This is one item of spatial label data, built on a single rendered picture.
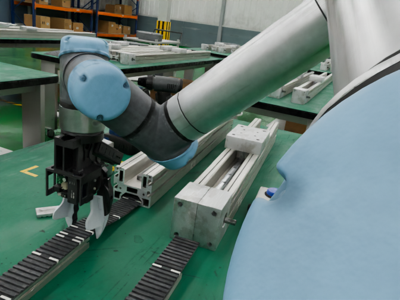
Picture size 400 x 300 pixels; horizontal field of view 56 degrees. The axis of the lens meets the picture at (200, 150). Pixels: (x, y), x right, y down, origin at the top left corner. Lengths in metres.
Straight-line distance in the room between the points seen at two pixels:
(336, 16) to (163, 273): 0.53
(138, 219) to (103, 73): 0.44
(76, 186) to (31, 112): 2.00
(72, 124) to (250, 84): 0.30
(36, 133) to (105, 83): 2.16
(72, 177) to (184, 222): 0.25
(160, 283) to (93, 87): 0.32
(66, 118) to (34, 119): 1.99
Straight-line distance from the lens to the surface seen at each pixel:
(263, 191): 0.94
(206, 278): 0.71
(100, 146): 0.68
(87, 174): 0.65
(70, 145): 0.63
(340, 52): 0.18
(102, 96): 0.50
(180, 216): 0.77
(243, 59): 0.49
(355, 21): 0.18
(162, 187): 0.95
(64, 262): 0.71
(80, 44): 0.61
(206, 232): 0.77
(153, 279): 0.64
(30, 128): 2.67
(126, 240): 0.78
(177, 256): 0.69
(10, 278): 0.66
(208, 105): 0.51
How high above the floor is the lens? 1.21
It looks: 19 degrees down
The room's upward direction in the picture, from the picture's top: 8 degrees clockwise
